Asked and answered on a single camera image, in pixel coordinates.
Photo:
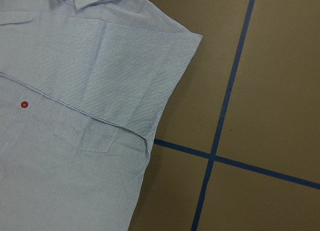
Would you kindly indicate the light blue striped shirt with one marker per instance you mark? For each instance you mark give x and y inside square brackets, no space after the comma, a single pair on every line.
[83,86]

